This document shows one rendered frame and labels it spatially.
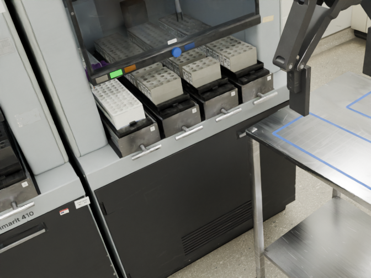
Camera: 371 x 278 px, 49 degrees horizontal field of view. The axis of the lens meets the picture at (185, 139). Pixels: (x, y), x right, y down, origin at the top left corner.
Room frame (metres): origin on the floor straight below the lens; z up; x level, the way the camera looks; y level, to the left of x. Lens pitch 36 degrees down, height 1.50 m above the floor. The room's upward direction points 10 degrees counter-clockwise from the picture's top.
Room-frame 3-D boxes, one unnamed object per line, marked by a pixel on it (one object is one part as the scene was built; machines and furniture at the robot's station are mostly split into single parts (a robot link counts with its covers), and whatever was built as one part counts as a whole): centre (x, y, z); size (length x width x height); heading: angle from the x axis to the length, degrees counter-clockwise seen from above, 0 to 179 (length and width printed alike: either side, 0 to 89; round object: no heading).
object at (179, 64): (1.31, -0.07, 0.85); 0.12 x 0.02 x 0.06; 113
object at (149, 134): (1.32, 0.27, 0.78); 0.73 x 0.14 x 0.09; 24
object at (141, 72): (1.29, 0.09, 0.85); 0.12 x 0.02 x 0.06; 114
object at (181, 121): (1.38, 0.13, 0.78); 0.73 x 0.14 x 0.09; 24
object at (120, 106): (1.20, 0.22, 0.83); 0.30 x 0.10 x 0.06; 23
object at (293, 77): (0.43, -0.14, 1.25); 0.03 x 0.01 x 0.05; 114
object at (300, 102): (0.44, -0.15, 1.22); 0.03 x 0.01 x 0.07; 24
